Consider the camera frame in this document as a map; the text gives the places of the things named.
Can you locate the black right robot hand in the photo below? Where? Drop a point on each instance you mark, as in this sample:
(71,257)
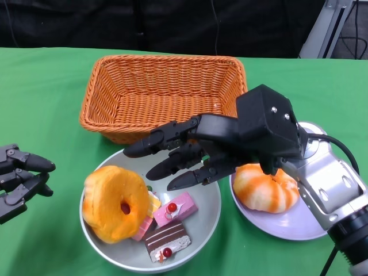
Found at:
(264,126)

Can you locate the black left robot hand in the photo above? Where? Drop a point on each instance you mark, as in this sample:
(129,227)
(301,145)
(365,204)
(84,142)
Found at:
(17,178)

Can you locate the orange white striped bun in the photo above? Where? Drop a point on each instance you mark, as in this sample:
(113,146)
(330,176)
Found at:
(264,192)

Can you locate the grey-green round bowl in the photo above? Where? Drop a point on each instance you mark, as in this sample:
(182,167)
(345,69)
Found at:
(207,207)

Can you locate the lavender round plate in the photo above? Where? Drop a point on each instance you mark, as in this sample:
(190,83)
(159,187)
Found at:
(287,227)

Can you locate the orange wicker basket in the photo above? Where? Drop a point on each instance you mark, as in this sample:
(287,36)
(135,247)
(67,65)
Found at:
(161,86)

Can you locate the pink yellow fruit cake slice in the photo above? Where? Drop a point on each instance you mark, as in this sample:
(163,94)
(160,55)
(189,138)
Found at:
(143,227)

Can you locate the chocolate layered cake slice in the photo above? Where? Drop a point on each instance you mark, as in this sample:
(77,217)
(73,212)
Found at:
(166,235)

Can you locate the green tablecloth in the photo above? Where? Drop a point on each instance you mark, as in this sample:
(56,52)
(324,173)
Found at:
(302,86)

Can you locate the black backdrop cloth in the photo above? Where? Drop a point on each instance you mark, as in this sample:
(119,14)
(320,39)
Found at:
(86,23)

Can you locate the grey aluminium frame post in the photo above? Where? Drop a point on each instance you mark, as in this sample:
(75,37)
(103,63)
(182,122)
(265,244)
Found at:
(322,34)

